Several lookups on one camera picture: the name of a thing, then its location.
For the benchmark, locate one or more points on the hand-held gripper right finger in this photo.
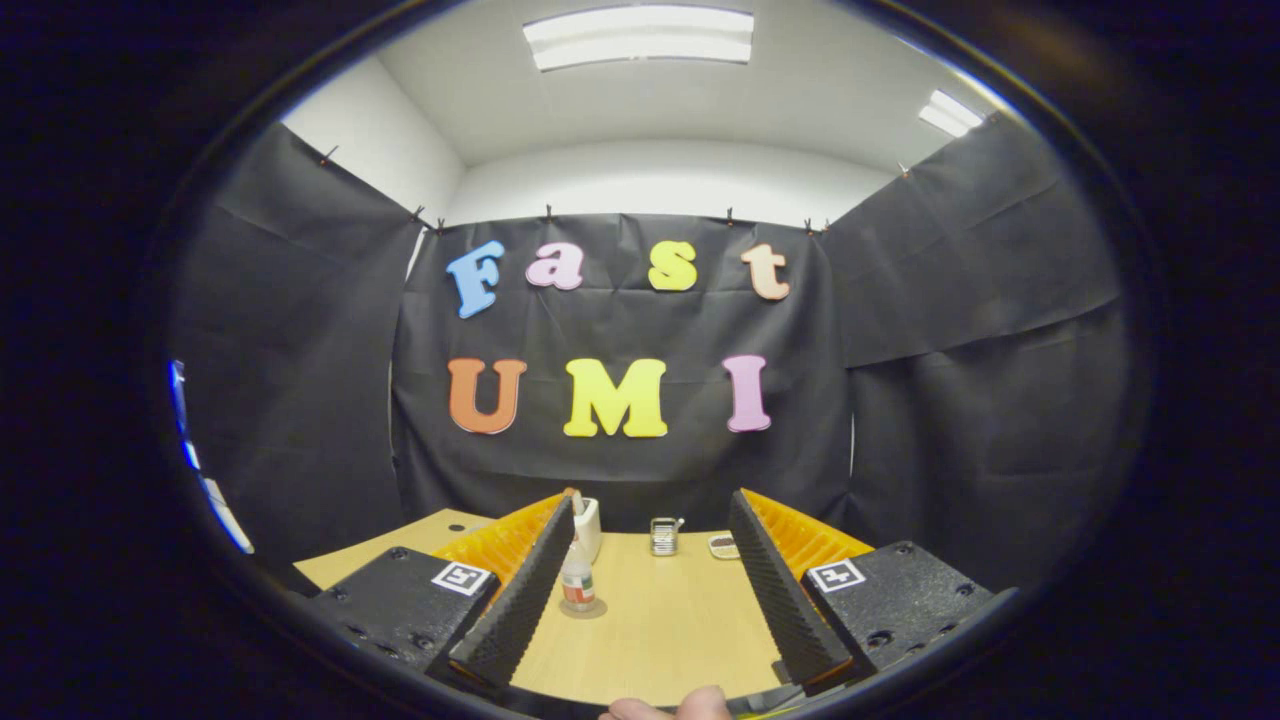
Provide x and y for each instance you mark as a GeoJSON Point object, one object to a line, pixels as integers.
{"type": "Point", "coordinates": [785, 600]}

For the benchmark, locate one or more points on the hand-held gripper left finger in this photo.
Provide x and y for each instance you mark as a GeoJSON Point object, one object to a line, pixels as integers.
{"type": "Point", "coordinates": [525, 600]}

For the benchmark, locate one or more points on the white toaster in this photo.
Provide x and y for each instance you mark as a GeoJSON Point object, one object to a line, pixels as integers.
{"type": "Point", "coordinates": [590, 530]}

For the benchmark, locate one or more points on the white divided condiment dish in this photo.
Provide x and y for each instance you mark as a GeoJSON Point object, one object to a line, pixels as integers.
{"type": "Point", "coordinates": [720, 547]}

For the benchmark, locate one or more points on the black backdrop cloth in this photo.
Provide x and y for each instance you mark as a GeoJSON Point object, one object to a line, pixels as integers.
{"type": "Point", "coordinates": [600, 470]}

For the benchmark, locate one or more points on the wooden table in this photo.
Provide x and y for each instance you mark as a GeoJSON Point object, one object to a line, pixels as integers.
{"type": "Point", "coordinates": [680, 620]}

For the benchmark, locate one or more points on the large ceiling light panel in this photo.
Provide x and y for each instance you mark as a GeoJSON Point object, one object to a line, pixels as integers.
{"type": "Point", "coordinates": [640, 37]}

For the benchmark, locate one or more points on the small ceiling light panel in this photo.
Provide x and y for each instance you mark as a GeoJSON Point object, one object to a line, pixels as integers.
{"type": "Point", "coordinates": [950, 113]}

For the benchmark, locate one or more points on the clear juice bottle red label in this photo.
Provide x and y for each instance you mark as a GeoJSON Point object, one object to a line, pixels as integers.
{"type": "Point", "coordinates": [578, 590]}

